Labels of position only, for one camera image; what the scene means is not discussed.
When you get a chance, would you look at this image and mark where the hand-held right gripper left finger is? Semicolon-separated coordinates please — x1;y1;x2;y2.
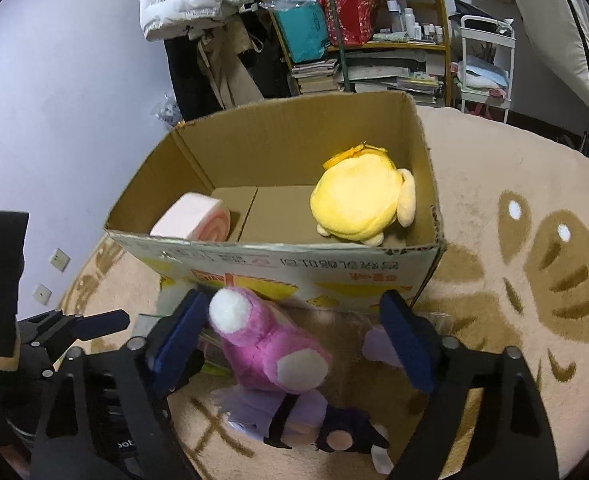
31;288;211;480

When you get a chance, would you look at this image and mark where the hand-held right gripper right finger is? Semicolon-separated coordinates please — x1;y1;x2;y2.
379;290;561;480

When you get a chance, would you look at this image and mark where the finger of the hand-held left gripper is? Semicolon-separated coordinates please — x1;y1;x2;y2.
17;309;131;377

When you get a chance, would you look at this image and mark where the pink plush toy purple dress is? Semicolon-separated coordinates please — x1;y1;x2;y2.
208;287;411;476

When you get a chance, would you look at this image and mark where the printed cardboard box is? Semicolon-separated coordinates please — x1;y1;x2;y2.
103;91;448;314

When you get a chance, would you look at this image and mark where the clear plastic bag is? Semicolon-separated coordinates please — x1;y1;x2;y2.
417;310;458;342

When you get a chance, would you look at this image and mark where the pink roll cake plush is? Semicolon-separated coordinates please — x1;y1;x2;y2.
149;192;232;244

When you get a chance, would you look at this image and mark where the yellow plush toy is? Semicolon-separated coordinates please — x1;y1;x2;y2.
309;143;418;247

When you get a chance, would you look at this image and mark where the beige bear print rug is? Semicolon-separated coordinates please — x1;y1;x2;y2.
57;105;589;480

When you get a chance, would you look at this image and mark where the patterned plastic bag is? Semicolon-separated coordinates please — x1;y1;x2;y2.
151;93;183;129

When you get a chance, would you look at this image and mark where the black hanging coat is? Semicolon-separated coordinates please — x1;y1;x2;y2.
163;10;295;122

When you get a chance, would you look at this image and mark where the pile of papers and boxes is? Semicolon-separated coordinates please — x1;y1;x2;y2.
347;54;448;107

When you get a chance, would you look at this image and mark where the beige hanging coat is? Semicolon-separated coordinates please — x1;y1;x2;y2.
196;24;264;109

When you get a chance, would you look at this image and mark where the blue white cloth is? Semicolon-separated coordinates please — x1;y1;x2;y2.
457;57;511;92

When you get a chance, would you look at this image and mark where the stack of books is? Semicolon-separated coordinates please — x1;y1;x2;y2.
288;58;343;96

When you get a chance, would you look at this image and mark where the yellow metal shelf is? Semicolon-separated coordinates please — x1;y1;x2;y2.
247;0;453;107

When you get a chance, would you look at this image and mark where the white trolley cart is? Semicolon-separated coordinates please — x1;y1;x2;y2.
455;13;517;124

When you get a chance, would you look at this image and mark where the row of cosmetic bottles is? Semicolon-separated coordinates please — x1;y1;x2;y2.
387;0;448;44

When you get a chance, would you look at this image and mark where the green pole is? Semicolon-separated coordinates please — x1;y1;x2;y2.
323;0;356;94

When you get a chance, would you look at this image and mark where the red patterned bag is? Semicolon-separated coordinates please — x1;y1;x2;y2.
319;0;382;47

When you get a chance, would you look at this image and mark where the teal bag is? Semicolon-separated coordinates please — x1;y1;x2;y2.
271;0;331;64

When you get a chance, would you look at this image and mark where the white softbox light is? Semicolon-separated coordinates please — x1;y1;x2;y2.
495;0;589;129

